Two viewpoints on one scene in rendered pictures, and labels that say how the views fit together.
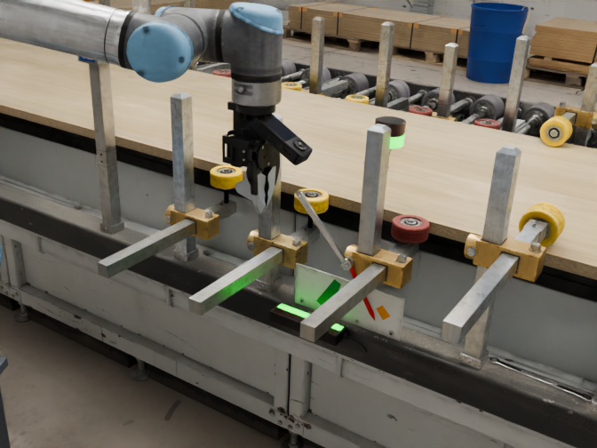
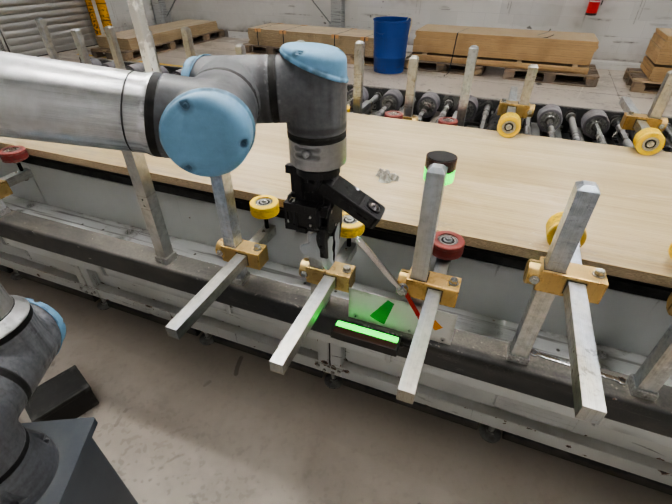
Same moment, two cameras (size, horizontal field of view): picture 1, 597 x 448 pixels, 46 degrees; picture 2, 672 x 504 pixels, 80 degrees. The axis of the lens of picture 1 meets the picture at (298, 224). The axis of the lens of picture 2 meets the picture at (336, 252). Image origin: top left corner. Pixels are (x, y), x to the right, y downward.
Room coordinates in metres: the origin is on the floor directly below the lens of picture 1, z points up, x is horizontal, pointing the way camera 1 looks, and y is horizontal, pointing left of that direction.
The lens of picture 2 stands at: (0.64, 0.17, 1.45)
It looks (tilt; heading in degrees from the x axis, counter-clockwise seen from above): 37 degrees down; 349
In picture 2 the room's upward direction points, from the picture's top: straight up
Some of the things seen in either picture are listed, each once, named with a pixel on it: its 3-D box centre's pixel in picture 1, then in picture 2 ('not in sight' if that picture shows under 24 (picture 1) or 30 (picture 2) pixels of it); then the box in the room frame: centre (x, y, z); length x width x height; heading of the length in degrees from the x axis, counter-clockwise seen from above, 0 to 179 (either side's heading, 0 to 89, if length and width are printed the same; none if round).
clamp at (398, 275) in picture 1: (378, 263); (428, 285); (1.28, -0.17, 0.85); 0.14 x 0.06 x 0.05; 58
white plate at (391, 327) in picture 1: (346, 300); (399, 316); (1.28, -0.11, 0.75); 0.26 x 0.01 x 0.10; 58
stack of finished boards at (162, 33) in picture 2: (171, 4); (163, 32); (9.77, 1.83, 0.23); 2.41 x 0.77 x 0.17; 147
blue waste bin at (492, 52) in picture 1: (496, 42); (391, 44); (6.99, -1.86, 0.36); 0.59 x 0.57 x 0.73; 145
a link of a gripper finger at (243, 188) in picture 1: (249, 190); (315, 251); (1.22, 0.10, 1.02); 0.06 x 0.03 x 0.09; 59
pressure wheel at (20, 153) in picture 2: not in sight; (18, 163); (2.16, 1.03, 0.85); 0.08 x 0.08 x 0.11
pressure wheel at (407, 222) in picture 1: (408, 244); (444, 256); (1.36, -0.24, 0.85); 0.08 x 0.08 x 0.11
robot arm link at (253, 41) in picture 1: (254, 41); (313, 92); (1.23, 0.09, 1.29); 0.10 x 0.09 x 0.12; 84
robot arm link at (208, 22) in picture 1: (190, 36); (233, 92); (1.24, 0.20, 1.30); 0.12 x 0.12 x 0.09; 84
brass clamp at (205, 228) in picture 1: (192, 220); (241, 252); (1.54, 0.26, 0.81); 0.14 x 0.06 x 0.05; 58
